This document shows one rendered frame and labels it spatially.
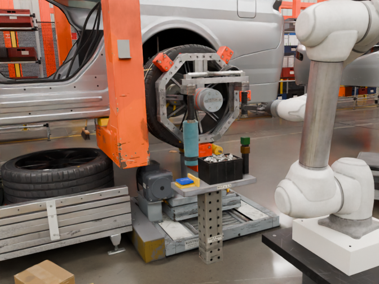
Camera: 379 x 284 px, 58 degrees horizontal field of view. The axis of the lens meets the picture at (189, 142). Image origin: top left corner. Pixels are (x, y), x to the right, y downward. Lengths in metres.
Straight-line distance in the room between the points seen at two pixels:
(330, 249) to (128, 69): 1.23
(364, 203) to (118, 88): 1.22
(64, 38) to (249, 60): 2.51
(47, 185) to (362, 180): 1.54
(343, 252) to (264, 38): 1.89
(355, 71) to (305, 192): 3.16
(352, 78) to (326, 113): 3.17
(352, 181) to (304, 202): 0.22
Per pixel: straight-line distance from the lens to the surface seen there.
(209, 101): 1.96
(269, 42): 2.90
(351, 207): 1.43
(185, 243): 2.05
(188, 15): 2.55
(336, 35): 1.16
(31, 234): 2.01
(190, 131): 1.95
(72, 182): 2.05
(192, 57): 2.07
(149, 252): 1.98
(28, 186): 2.09
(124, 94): 1.82
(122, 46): 1.82
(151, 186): 2.13
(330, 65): 1.19
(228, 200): 2.37
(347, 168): 1.42
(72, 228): 2.01
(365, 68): 4.30
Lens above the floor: 1.03
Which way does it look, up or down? 12 degrees down
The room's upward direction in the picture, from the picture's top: 2 degrees counter-clockwise
